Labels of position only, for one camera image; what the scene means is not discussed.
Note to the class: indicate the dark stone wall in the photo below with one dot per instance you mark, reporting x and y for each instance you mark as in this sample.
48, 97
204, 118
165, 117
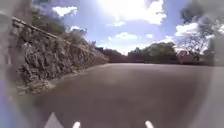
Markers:
50, 56

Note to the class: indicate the grey asphalt road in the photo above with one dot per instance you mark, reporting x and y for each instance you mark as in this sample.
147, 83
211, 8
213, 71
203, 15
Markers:
133, 93

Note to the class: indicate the row of trees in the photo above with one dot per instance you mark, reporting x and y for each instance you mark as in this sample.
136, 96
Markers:
160, 51

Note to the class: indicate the tall bare-branched tree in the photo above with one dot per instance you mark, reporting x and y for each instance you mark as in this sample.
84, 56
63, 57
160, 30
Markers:
200, 33

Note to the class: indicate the bushes above wall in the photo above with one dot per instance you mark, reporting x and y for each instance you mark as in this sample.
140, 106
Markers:
50, 24

